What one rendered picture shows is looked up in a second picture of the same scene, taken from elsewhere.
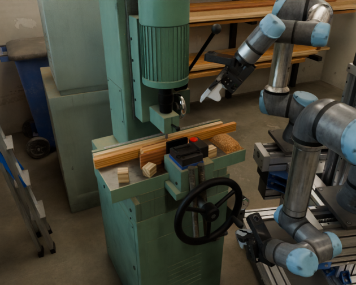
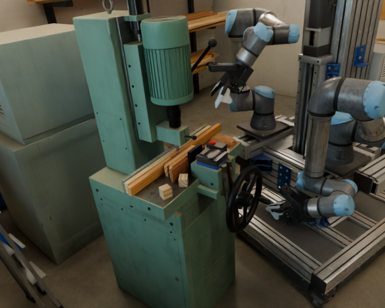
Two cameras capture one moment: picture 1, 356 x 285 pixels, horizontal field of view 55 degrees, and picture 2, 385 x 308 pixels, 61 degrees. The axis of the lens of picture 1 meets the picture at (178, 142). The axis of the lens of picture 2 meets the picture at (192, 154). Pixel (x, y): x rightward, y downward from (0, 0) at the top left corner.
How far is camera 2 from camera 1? 0.50 m
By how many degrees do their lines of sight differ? 20
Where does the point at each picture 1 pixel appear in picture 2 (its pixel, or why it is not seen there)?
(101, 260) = (116, 295)
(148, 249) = (191, 255)
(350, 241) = not seen: hidden behind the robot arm
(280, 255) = (325, 207)
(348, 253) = not seen: hidden behind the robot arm
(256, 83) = not seen: hidden behind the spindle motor
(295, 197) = (318, 161)
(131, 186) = (176, 199)
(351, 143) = (373, 102)
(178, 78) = (189, 92)
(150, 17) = (162, 41)
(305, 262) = (348, 203)
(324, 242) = (347, 186)
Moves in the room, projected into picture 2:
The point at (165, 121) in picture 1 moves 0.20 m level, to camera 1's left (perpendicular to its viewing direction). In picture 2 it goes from (180, 134) to (134, 146)
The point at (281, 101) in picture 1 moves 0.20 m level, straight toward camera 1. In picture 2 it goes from (247, 97) to (258, 110)
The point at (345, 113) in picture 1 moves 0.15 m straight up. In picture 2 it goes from (357, 83) to (366, 34)
